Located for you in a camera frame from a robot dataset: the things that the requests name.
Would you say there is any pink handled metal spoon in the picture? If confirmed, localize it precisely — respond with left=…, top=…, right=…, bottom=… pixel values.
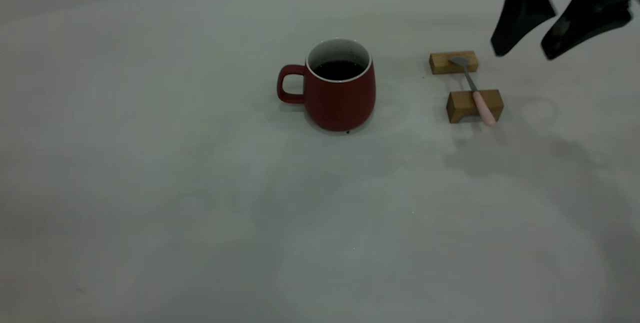
left=448, top=55, right=497, bottom=127

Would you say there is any red ceramic cup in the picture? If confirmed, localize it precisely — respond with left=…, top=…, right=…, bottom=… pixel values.
left=277, top=38, right=377, bottom=133

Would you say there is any flat wooden block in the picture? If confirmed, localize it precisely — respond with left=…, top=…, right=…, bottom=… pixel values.
left=429, top=51, right=479, bottom=75

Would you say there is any arched wooden block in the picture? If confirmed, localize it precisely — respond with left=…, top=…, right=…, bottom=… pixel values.
left=446, top=89, right=504, bottom=124

